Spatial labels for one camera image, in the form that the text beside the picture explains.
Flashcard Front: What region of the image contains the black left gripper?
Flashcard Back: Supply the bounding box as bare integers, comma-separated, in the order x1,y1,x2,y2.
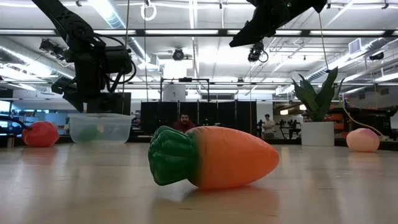
63,57,105,113

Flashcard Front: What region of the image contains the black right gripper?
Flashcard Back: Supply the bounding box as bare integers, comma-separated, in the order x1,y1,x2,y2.
229,0,327,48

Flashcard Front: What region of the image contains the green produce toy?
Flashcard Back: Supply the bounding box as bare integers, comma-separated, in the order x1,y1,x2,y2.
79,124,101,142

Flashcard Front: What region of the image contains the red apple toy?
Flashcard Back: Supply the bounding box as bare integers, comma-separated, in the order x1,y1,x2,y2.
21,120,60,148

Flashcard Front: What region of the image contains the orange carrot toy green top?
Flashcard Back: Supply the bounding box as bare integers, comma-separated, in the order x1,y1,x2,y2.
147,125,280,190

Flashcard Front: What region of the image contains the pink orange peach toy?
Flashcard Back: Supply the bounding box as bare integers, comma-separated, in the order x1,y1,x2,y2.
346,128,381,153

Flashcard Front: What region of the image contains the clear plastic tupperware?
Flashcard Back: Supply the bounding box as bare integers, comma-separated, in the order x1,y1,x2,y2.
67,113,133,144

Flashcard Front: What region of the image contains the black beam with light strips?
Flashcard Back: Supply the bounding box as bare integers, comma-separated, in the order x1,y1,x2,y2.
0,29,398,38

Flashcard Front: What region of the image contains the black monitor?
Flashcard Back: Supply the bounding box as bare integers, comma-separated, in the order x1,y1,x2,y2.
86,92,132,114

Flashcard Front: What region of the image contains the round black ceiling fixture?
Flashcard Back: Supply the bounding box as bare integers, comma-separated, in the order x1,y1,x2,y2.
172,48,186,62

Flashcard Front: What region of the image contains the white box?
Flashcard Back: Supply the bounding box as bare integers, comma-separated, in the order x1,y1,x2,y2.
163,84,187,102

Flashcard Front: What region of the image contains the green leafy plant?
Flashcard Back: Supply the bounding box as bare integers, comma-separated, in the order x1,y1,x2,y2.
291,66,345,123

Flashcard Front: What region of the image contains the person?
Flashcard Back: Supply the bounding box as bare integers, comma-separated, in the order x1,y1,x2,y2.
261,113,276,139
172,112,197,133

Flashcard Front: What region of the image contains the white plant pot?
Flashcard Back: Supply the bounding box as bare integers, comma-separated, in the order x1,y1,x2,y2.
300,121,335,147

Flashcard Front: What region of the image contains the black rack with orange bins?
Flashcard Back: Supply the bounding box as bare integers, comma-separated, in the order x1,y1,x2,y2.
329,105,398,139

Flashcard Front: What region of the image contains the black overhead camera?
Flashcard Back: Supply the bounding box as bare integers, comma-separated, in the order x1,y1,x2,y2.
248,42,269,63

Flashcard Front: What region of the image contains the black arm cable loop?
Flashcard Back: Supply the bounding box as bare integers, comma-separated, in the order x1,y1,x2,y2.
105,58,137,93

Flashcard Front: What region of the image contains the black partition wall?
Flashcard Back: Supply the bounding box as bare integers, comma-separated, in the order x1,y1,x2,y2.
139,100,258,136

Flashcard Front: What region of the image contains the white ring light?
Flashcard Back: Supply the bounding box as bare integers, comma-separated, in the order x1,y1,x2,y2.
140,2,158,22

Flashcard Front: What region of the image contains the thin yellow cable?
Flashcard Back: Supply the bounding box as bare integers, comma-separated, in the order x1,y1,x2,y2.
341,93,389,141

